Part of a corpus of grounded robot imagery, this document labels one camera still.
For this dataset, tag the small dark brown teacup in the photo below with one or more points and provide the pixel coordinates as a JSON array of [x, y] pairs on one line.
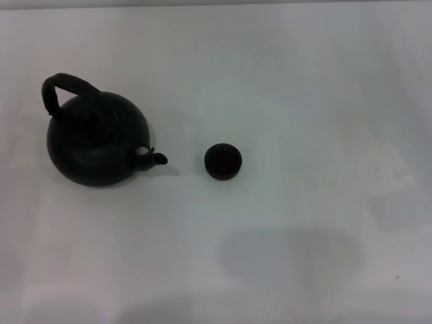
[[223, 173]]

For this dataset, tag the brown tea liquid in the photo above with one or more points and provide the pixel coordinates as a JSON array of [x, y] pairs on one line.
[[223, 158]]

